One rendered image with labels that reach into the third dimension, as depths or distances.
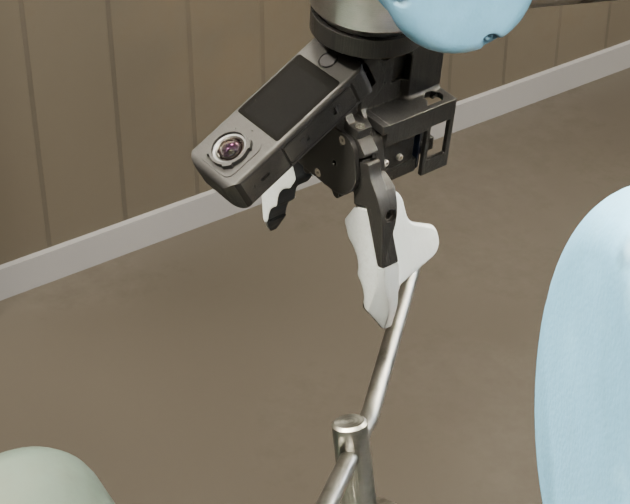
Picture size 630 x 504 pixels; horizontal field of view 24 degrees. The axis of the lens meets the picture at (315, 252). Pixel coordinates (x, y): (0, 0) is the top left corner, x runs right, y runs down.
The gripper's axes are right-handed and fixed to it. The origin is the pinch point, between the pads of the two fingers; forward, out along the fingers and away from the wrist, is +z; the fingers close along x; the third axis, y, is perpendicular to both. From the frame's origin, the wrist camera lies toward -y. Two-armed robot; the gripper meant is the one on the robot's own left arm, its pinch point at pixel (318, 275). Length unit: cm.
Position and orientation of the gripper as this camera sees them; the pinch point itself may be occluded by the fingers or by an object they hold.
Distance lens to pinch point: 98.9
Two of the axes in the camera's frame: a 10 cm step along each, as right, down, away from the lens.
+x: -6.2, -5.3, 5.8
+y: 7.8, -3.5, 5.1
